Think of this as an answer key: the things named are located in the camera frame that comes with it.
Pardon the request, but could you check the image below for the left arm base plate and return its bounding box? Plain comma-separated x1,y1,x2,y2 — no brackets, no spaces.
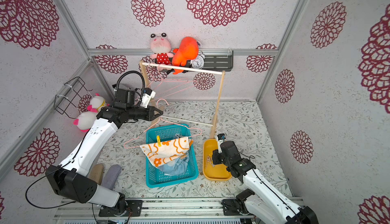
98,200,143,217

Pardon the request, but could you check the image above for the beige slipper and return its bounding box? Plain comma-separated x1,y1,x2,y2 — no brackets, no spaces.
88,164,104,185

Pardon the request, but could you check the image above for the white plush striped outfit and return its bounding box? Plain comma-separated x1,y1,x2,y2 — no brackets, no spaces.
73,111,97,132

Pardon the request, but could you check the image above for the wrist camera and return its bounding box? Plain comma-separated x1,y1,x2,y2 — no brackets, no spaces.
215,133,225,153
140,88,156,108

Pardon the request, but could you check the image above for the grey slipper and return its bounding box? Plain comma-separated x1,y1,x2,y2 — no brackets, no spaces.
101,165,122,190

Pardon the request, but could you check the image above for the wooden clothes rack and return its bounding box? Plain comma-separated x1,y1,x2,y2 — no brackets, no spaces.
139,60,226,139

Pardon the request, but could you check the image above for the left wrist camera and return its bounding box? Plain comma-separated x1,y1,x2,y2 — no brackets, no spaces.
140,88,156,108

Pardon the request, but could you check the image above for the white orange patterned towel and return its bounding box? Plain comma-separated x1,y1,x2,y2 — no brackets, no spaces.
140,137,193,168

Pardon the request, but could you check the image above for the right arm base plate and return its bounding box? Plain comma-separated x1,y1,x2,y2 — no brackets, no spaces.
221,199,250,216

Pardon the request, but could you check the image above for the yellow clothespin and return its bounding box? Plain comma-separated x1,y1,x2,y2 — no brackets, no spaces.
156,135,162,147

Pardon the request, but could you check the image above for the clothespin in tray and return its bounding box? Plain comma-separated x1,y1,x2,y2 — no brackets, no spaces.
206,154,215,168

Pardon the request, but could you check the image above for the teal plastic basket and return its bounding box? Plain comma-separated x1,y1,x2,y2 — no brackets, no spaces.
141,124,199,188

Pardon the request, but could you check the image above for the blue spotted towel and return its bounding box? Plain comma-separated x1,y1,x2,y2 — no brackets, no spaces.
157,157,189,176

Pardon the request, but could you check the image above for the black wall shelf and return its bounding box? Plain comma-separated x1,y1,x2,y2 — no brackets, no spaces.
203,51,234,72

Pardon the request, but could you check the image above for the black wire wall basket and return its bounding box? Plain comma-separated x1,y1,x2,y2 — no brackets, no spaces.
53,76,92,119

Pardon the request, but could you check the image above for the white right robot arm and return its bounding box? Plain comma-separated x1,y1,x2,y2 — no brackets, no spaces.
212,141,319,224

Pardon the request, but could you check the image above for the pink frog plush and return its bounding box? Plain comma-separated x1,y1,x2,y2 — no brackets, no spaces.
150,33,174,65

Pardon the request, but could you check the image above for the orange plush toy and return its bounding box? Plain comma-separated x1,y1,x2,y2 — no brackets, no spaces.
172,37,199,67

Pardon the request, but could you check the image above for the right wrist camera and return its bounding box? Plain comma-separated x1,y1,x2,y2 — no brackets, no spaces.
215,133,225,153

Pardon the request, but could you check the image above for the white alarm clock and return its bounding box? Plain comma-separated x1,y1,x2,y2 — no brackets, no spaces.
191,53,205,70

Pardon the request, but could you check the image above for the yellow plastic tray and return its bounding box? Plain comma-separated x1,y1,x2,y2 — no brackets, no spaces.
203,139,232,181

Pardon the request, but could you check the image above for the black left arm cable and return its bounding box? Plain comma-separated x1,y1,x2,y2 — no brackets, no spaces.
25,167,77,209

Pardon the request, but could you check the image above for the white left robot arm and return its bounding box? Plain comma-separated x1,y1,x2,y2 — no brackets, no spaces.
46,88,163,215

